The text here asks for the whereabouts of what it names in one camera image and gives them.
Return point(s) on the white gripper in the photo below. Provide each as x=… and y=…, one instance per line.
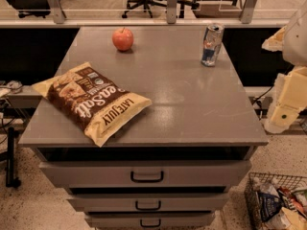
x=296, y=42

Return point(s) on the silver blue redbull can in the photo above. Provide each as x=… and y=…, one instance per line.
x=212, y=42

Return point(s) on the snack packages in basket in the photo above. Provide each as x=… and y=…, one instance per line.
x=280, y=207

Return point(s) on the black office chair centre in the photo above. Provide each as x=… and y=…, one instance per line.
x=146, y=6

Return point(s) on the top grey drawer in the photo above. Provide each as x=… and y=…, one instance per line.
x=116, y=174

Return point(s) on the grey drawer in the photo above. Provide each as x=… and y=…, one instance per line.
x=116, y=174
x=149, y=220
x=187, y=202

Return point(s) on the grey drawer cabinet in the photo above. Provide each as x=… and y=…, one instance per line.
x=197, y=112

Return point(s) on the red apple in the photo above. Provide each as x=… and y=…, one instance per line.
x=122, y=39

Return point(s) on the middle grey drawer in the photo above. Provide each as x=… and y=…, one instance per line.
x=187, y=202

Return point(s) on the brown yellow chip bag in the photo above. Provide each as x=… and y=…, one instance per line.
x=92, y=101

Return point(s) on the bottom grey drawer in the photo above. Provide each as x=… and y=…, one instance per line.
x=149, y=220

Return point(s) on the black stand leg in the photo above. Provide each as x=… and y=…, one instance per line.
x=11, y=180

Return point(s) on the grey railing post right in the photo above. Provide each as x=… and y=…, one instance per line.
x=247, y=11

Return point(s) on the grey railing post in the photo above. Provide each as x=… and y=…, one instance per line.
x=171, y=14
x=247, y=11
x=58, y=14

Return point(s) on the wire basket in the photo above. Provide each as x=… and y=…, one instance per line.
x=290, y=181

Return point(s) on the grey railing post centre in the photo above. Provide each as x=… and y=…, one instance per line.
x=171, y=14

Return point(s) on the grey railing post left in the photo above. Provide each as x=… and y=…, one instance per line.
x=58, y=14

